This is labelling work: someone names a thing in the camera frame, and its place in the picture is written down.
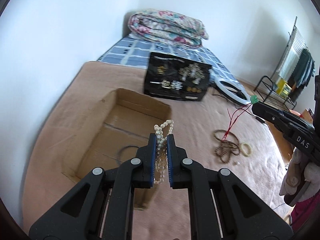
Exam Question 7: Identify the cardboard box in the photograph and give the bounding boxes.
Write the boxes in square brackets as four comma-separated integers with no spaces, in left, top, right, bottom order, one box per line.
[61,88,173,210]

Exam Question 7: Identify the hanging dark clothes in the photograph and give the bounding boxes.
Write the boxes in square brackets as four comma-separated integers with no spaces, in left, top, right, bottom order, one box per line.
[287,48,315,102]

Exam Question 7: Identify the white pearl necklace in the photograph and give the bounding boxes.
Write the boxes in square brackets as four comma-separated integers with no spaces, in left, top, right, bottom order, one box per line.
[152,119,175,186]

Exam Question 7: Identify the black snack bag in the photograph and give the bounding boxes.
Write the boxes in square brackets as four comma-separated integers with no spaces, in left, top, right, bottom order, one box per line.
[144,52,212,101]

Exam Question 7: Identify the gloved right hand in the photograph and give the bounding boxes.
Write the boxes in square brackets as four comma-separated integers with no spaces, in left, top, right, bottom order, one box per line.
[279,148,319,206]

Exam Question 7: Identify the cream bead bracelet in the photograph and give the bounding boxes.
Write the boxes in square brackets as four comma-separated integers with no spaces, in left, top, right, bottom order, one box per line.
[240,142,252,157]

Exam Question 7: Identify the green jade pendant red cord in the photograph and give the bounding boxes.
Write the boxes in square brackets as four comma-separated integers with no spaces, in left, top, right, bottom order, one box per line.
[222,95,260,140]

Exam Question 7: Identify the brown wooden bead necklace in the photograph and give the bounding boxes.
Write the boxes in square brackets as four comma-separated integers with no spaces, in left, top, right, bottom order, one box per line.
[213,128,241,164]

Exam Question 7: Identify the floral folded quilt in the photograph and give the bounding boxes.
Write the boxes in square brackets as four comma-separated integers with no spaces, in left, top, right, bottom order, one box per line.
[127,9,209,48]

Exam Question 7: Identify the black clothes rack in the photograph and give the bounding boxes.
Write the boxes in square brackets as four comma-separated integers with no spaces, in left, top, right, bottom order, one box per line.
[254,25,311,110]

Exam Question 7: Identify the yellow box on rack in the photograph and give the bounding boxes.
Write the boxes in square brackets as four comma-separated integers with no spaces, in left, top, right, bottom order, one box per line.
[276,78,292,98]

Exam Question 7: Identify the black power cable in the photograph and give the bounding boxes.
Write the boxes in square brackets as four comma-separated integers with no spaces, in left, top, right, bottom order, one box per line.
[211,89,266,124]

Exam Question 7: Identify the white ring light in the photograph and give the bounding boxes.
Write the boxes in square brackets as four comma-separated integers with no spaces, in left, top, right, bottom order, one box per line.
[214,77,251,106]

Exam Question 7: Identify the blue checkered bed sheet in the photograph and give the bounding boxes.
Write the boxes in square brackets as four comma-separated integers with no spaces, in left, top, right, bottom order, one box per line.
[98,35,240,84]

